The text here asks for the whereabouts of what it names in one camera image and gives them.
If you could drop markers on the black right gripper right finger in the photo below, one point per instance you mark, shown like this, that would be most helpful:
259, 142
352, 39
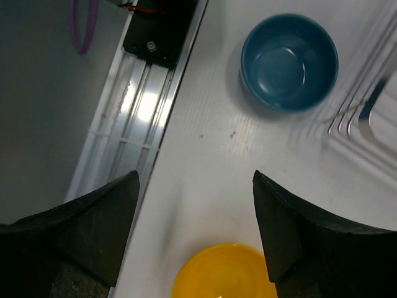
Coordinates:
310, 252

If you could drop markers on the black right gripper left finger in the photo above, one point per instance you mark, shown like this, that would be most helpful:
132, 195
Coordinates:
73, 250

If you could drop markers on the yellow plastic bowl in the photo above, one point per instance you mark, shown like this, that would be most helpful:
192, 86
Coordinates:
224, 270

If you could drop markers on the blue ceramic bowl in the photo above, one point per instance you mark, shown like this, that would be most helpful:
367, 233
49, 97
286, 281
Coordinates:
289, 63

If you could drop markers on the aluminium frame rail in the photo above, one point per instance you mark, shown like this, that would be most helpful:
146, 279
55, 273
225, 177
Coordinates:
131, 117

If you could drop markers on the metal wire dish rack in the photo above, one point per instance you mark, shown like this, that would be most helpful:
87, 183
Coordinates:
365, 123

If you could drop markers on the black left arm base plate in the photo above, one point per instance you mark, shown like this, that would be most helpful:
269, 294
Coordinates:
158, 30

